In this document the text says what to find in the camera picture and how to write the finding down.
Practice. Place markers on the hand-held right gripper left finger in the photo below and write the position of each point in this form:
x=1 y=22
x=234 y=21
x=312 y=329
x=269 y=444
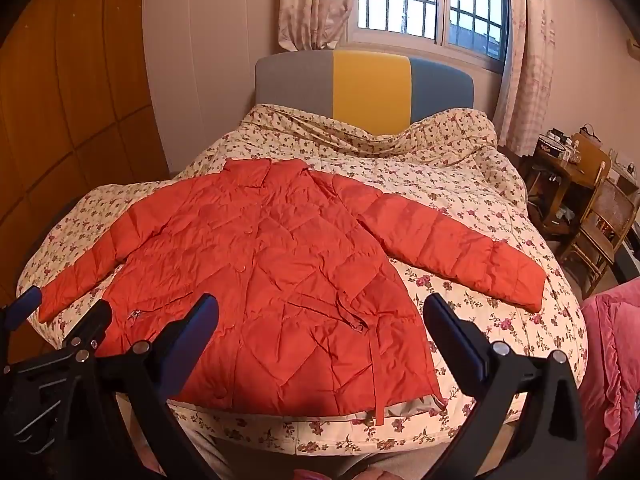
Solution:
x=202 y=317

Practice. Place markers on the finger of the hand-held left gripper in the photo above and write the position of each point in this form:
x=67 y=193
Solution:
x=25 y=301
x=92 y=322

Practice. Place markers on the brown handbag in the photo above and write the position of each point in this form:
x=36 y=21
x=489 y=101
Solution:
x=592 y=155

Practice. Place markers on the pink blanket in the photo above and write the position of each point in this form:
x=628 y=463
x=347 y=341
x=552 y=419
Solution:
x=617 y=360

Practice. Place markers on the wall air conditioner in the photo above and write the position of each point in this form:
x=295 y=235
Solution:
x=634 y=46

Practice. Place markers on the wooden cane chair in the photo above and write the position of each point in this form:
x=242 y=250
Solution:
x=607 y=210

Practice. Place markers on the long floral curtain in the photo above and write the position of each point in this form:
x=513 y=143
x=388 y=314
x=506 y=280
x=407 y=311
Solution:
x=530 y=60

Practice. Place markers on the wooden desk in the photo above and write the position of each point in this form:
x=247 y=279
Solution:
x=575 y=175

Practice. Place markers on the short floral curtain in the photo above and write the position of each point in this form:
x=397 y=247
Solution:
x=315 y=0

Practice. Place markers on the orange quilted jacket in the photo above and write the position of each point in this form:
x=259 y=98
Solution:
x=280 y=260

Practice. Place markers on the round patterned tin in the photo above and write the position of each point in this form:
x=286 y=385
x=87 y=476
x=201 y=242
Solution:
x=551 y=149

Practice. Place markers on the grey yellow blue headboard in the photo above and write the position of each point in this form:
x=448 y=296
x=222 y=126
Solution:
x=370 y=90

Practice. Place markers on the wooden wardrobe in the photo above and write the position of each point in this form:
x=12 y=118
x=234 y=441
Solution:
x=75 y=85

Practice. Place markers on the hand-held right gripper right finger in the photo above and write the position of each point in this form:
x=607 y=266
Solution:
x=445 y=330

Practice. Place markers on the barred window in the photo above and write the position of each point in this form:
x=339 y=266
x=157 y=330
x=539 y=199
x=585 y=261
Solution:
x=395 y=5

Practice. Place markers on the floral quilt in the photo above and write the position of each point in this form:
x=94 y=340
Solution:
x=440 y=175

